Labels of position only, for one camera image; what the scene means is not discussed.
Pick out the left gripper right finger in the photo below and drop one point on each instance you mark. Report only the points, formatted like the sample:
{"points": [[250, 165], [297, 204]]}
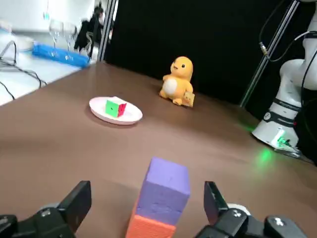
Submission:
{"points": [[215, 208]]}

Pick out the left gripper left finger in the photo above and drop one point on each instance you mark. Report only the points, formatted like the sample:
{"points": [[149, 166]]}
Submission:
{"points": [[74, 205]]}

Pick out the purple foam block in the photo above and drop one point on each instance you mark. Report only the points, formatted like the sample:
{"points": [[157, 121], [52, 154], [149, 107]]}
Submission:
{"points": [[163, 191]]}

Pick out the orange foam block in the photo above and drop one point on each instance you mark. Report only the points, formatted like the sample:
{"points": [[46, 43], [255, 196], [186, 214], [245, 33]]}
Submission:
{"points": [[151, 228]]}

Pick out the white round plate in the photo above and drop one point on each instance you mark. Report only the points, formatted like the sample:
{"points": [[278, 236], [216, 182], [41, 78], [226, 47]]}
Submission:
{"points": [[128, 116]]}

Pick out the multicolour puzzle cube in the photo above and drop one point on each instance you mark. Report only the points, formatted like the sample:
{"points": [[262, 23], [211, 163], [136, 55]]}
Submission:
{"points": [[114, 107]]}

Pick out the orange plush toy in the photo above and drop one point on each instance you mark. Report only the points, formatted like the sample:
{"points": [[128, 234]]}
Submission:
{"points": [[178, 79]]}

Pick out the blue plastic tray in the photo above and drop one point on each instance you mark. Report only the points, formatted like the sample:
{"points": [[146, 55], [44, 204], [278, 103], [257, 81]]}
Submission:
{"points": [[59, 54]]}

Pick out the person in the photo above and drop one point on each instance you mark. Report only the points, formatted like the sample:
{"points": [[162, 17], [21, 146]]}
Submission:
{"points": [[85, 34]]}

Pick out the clear wine glass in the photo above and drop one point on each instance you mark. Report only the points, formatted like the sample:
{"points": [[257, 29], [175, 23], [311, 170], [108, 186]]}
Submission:
{"points": [[70, 31], [56, 28]]}

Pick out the aluminium frame post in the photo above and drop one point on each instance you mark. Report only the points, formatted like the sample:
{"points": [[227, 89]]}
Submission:
{"points": [[267, 54], [106, 29]]}

